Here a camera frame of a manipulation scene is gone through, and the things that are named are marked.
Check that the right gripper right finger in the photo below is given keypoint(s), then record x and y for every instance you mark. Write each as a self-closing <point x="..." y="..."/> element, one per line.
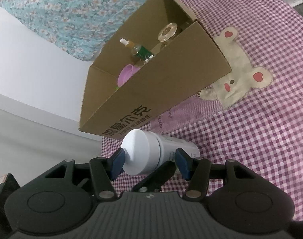
<point x="196" y="171"/>

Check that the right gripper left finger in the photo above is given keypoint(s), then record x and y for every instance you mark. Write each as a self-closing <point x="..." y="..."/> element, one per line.
<point x="103" y="171"/>

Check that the white plastic bottle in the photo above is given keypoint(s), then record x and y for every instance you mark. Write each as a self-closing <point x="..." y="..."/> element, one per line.
<point x="146" y="151"/>

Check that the purple plastic bowl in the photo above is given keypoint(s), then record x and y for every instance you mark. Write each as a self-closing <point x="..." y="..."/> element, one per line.
<point x="127" y="72"/>

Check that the green dropper bottle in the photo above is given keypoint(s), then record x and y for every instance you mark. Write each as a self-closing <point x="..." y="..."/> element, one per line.
<point x="137" y="50"/>

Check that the purple checkered tablecloth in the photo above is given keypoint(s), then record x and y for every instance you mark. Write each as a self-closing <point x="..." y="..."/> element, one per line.
<point x="264" y="129"/>

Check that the brown cardboard box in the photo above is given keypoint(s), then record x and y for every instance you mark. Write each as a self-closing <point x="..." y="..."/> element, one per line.
<point x="178" y="70"/>

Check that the floral blue curtain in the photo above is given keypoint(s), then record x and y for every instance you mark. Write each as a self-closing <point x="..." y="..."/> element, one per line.
<point x="78" y="27"/>

